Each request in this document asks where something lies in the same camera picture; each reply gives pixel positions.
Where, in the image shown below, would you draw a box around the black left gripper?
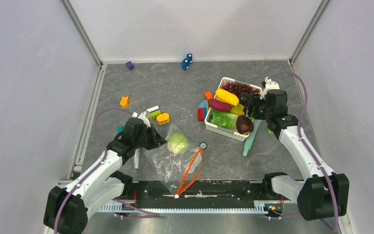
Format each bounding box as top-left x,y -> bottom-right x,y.
134,123 -> 167,151

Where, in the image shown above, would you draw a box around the yellow fake starfruit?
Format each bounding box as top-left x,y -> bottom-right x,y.
229,104 -> 245,116

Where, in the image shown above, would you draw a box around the dark maroon fake fruit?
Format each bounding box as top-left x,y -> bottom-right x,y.
236,116 -> 254,135

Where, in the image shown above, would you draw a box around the small dark purple fruit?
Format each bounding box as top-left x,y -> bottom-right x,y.
238,92 -> 250,106

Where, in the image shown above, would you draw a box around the clear zip top bag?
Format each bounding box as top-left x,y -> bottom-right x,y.
145,124 -> 205,199

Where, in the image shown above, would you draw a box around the fake yellow corn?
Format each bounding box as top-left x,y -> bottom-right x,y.
215,89 -> 240,106

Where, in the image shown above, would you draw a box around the purple fake sweet potato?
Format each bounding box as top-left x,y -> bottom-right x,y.
207,98 -> 232,112

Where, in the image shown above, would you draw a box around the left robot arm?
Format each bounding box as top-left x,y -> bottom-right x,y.
43,115 -> 166,234

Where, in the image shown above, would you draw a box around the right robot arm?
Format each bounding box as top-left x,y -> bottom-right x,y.
244,89 -> 350,221

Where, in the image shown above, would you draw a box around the fake green cabbage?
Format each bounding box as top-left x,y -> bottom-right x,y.
167,132 -> 190,155

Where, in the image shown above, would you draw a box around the fake green lettuce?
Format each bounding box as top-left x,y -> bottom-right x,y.
209,110 -> 238,131

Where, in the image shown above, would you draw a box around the dark red fake grapes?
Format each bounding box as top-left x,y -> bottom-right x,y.
220,82 -> 261,96

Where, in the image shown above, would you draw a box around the yellow toy cylinder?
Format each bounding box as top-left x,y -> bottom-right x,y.
156,113 -> 170,125

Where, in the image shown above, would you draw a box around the white green stacked block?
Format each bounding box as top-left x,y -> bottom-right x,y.
146,106 -> 162,120

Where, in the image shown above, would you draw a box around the silver metal cylinder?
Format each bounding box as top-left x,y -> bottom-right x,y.
133,149 -> 141,170

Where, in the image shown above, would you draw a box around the white plastic basket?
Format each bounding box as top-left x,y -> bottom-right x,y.
204,77 -> 262,141

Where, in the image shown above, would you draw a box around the teal toy cube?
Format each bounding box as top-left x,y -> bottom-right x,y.
117,125 -> 125,133

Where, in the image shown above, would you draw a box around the green white poker chip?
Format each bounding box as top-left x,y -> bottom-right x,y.
200,142 -> 208,149

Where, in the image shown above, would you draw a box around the orange toy cup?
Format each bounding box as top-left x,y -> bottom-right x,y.
203,91 -> 214,100

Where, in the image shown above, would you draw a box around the red blue toy block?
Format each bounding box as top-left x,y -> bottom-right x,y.
197,100 -> 209,122

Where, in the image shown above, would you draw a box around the orange toy block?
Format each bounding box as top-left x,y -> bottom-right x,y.
120,96 -> 129,109

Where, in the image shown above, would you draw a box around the purple toy cube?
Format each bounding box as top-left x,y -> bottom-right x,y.
125,61 -> 134,71

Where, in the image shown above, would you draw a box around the blue toy car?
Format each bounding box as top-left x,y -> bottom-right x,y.
181,53 -> 193,71

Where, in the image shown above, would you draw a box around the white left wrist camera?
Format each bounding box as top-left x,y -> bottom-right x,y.
131,111 -> 151,128

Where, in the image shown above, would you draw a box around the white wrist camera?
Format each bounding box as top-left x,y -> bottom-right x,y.
131,111 -> 151,128
261,77 -> 280,99

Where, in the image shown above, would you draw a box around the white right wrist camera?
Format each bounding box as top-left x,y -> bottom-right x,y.
261,77 -> 280,99

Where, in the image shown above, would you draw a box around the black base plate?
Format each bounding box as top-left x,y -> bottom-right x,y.
103,180 -> 295,209

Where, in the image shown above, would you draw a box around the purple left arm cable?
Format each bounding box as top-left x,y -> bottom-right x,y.
54,108 -> 162,234

